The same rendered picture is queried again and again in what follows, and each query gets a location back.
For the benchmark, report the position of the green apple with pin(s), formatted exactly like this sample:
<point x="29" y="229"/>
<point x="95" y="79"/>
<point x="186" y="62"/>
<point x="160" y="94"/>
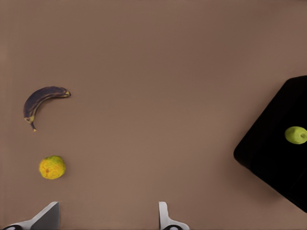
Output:
<point x="295" y="134"/>

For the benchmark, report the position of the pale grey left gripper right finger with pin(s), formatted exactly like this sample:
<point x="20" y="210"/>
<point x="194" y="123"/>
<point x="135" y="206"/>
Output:
<point x="163" y="216"/>

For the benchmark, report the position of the overripe dark purple banana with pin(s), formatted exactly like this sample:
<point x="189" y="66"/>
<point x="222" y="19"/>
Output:
<point x="39" y="98"/>

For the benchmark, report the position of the black storage box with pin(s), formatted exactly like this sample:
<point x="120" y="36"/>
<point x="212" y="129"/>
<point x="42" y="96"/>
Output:
<point x="271" y="146"/>

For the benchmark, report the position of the yellow green orange fruit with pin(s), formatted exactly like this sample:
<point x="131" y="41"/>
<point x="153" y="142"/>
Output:
<point x="52" y="167"/>

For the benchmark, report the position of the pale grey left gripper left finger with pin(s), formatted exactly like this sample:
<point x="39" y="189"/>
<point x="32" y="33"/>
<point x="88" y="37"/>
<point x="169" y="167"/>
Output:
<point x="48" y="216"/>

